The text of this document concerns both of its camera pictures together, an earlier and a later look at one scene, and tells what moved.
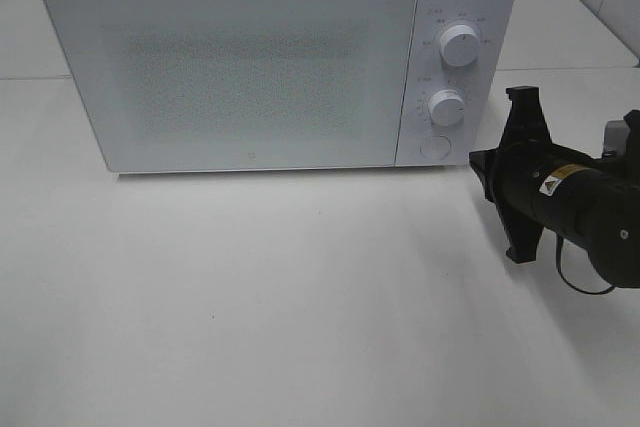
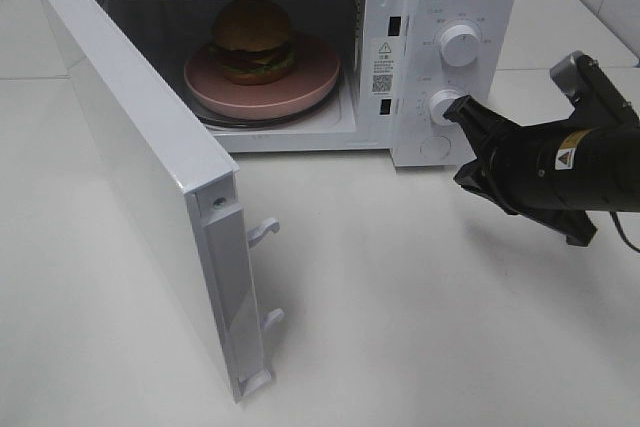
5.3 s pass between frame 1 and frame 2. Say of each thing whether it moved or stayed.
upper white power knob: stayed
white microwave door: moved
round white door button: stayed
